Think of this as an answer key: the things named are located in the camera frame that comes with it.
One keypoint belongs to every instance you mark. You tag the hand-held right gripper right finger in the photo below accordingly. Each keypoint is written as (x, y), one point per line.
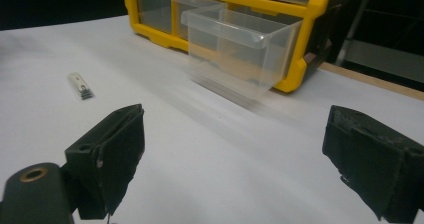
(373, 157)

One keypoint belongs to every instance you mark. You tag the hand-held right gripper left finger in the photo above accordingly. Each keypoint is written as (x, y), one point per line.
(110, 157)

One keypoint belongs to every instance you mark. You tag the small clear packet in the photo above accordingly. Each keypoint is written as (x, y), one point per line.
(81, 85)

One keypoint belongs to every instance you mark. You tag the yellow drawer organizer cabinet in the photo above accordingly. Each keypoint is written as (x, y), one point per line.
(300, 34)

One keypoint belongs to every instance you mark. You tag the clear plastic drawer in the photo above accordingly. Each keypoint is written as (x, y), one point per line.
(233, 47)

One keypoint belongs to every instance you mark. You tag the metal stand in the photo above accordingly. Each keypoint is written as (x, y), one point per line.
(380, 27)

